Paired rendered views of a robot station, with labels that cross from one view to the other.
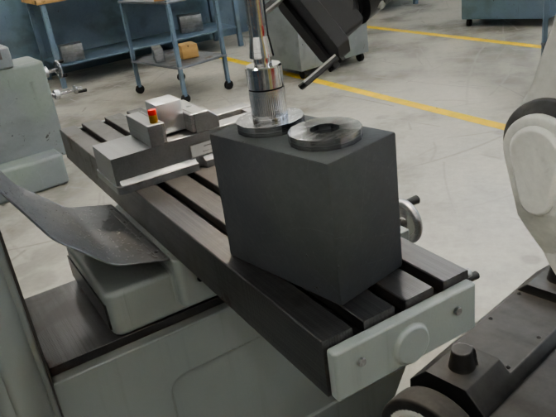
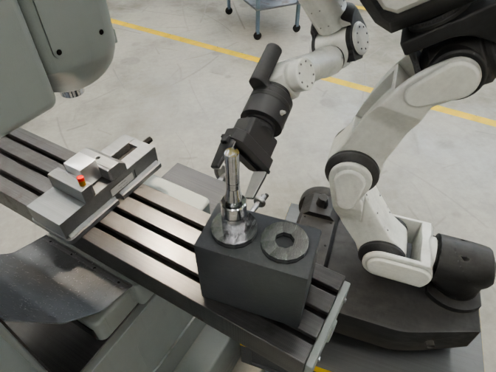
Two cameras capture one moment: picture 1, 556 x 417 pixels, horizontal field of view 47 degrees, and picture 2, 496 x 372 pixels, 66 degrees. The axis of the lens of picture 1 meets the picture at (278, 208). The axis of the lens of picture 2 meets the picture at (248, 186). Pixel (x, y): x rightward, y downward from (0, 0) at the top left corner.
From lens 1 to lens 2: 0.56 m
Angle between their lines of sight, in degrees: 32
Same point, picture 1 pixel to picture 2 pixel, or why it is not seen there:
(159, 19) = not seen: outside the picture
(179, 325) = (137, 311)
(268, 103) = (240, 225)
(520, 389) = not seen: hidden behind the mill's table
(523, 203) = (339, 204)
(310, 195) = (288, 288)
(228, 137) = (213, 250)
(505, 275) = not seen: hidden behind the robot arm
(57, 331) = (50, 350)
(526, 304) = (311, 224)
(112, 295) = (98, 323)
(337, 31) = (267, 159)
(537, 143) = (352, 178)
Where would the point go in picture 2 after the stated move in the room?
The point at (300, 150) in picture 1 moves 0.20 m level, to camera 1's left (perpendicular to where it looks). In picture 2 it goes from (279, 263) to (176, 319)
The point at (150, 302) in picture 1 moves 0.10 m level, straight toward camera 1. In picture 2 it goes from (121, 311) to (143, 339)
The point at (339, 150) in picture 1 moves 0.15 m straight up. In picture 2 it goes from (303, 259) to (313, 202)
